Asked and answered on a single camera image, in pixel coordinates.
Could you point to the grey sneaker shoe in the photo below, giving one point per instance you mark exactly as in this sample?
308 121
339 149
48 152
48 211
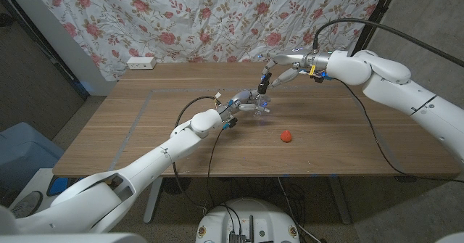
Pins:
29 204

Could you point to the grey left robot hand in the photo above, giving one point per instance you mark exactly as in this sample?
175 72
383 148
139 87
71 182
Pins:
243 99

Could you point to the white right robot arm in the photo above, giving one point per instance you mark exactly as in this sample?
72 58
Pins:
391 76

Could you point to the small red ball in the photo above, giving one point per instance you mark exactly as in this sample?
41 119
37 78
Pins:
286 136

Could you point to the floral print backdrop cloth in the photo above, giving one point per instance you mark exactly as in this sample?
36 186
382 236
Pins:
181 18

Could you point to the white robot torso base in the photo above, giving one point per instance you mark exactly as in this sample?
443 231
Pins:
214 217

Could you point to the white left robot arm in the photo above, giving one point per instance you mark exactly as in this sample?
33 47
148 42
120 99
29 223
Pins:
152 168

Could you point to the blue plastic bin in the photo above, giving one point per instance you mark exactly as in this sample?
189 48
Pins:
21 148

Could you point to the white power strip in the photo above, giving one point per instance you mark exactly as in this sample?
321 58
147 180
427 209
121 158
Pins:
141 63

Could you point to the white robot chest cover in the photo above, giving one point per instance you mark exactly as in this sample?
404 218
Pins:
72 238

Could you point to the white floor board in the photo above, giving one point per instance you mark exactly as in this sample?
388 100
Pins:
36 181

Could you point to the blue and black foot pedal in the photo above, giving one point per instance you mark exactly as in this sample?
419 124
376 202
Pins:
58 186

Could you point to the clear plastic spray bottle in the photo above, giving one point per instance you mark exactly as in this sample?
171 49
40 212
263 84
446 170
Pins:
260 103

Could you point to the black round disc under table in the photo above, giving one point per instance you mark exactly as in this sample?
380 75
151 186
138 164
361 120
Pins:
176 185

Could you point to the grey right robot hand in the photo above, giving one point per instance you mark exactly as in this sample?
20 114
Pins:
304 59

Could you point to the white table leg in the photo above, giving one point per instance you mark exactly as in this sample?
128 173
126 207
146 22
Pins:
150 206

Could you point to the grey table leg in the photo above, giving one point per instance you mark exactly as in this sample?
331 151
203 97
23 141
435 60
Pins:
340 203

